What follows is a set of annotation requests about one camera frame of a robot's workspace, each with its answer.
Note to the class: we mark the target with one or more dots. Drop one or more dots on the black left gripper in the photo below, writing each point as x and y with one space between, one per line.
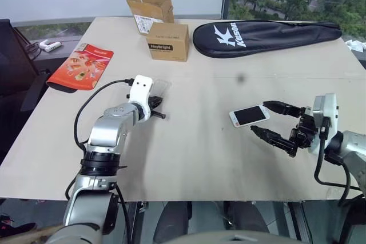
152 106

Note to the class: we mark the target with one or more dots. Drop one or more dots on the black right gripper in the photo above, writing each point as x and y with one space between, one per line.
304 134

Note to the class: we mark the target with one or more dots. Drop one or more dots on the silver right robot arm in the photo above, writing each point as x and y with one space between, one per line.
353 147

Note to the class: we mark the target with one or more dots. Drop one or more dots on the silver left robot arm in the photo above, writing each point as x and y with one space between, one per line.
105 129

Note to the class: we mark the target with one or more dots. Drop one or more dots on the white smartphone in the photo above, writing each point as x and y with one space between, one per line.
248 116

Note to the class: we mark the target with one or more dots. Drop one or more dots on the closed brown cardboard box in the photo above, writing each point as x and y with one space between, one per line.
168 42

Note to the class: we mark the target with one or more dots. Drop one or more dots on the black racket bag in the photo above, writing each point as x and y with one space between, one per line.
266 36

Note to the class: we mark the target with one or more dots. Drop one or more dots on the red printed snack packet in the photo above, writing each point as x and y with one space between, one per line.
81 68

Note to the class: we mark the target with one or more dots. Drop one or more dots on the dark rounded shape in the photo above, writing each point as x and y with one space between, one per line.
248 218
171 218

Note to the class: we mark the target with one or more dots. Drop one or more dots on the open brown cardboard box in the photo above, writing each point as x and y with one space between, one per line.
150 8

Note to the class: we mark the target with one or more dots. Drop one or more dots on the white crumpled paper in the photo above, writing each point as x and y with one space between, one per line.
357 45

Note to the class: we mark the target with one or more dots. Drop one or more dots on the white power adapter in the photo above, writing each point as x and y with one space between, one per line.
50 45

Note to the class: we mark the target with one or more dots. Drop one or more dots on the red and black shoe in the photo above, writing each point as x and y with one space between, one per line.
11 225

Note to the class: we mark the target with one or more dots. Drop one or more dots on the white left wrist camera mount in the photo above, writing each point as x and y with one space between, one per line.
140 89

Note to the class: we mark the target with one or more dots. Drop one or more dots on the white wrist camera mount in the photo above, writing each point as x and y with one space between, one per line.
140 89
326 108

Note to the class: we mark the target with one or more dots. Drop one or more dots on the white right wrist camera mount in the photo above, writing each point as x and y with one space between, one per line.
326 108

